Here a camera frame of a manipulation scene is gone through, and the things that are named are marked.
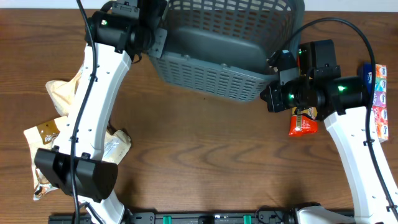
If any grey plastic mesh basket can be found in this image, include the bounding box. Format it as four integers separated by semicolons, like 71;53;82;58
149;0;305;102

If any orange San Remo spaghetti pack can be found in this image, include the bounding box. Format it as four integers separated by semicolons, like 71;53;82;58
289;107;318;136

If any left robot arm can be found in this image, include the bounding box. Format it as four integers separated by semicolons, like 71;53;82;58
34;1;169;223

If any white brown snack bag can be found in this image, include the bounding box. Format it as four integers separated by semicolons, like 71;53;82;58
24;116;67;201

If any beige pouch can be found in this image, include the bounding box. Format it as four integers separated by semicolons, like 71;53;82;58
45;67;83;116

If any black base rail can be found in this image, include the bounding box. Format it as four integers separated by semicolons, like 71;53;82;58
48;208;355;224

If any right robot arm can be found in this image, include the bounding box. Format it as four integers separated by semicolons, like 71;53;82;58
260;40;397;223

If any Kleenex tissue multipack box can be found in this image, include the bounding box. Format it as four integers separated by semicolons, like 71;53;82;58
358;63;389;142

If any kraft paper zip pouch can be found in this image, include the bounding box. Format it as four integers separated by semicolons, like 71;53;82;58
102;124;132;164

